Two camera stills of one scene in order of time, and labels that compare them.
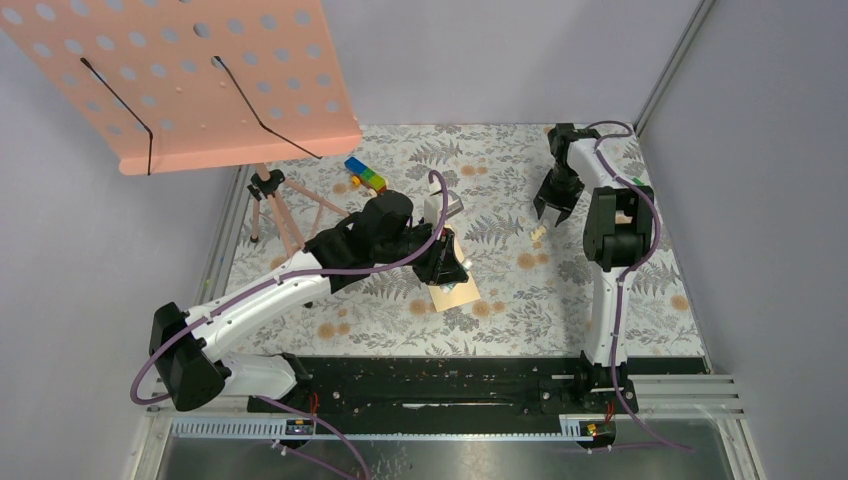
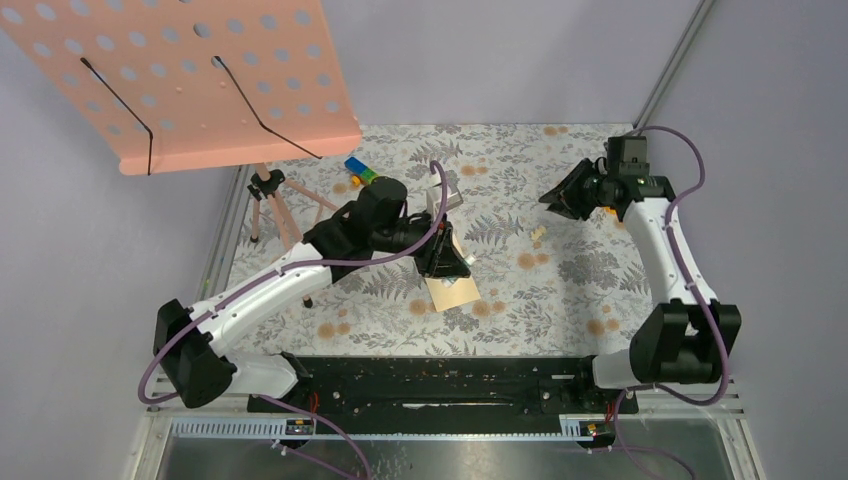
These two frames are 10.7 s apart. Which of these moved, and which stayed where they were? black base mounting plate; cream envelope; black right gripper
Moved: black right gripper
Stayed: cream envelope; black base mounting plate
